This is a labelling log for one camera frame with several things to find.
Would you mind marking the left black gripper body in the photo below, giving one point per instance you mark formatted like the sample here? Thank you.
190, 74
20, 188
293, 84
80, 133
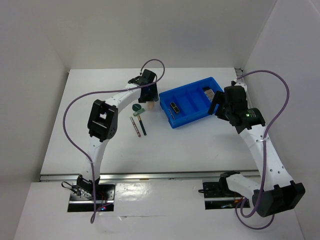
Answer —
152, 87

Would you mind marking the clear eyeshadow palette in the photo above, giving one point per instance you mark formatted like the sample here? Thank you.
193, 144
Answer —
210, 94

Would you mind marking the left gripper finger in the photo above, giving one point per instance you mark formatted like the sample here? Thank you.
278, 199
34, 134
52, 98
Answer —
144, 95
154, 96

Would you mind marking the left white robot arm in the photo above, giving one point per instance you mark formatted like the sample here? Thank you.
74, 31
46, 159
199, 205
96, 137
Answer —
103, 124

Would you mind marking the red lip gloss tube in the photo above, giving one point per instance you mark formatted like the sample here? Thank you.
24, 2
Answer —
135, 127

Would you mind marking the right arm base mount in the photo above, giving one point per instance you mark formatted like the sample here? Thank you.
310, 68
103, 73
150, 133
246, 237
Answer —
215, 198

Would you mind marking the beige makeup sponge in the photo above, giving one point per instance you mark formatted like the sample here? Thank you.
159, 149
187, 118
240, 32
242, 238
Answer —
151, 105

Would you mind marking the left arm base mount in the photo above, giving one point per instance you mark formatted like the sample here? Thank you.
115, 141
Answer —
80, 201

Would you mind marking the aluminium front rail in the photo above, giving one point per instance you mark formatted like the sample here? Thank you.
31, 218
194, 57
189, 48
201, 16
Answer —
137, 176

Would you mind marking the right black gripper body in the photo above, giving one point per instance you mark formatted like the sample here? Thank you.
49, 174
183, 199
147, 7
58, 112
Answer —
224, 113

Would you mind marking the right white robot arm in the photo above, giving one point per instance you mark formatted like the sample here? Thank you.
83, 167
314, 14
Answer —
277, 192

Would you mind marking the blue plastic divided bin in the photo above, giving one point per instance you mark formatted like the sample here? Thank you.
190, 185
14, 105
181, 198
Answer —
190, 99

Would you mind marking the green clear lipstick tube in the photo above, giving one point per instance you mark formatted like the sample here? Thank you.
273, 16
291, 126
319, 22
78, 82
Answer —
140, 111

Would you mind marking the black square powder compact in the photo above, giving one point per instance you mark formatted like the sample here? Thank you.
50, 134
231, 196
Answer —
205, 89

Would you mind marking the green gold mascara pen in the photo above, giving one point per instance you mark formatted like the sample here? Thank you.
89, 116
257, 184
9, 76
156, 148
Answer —
141, 125

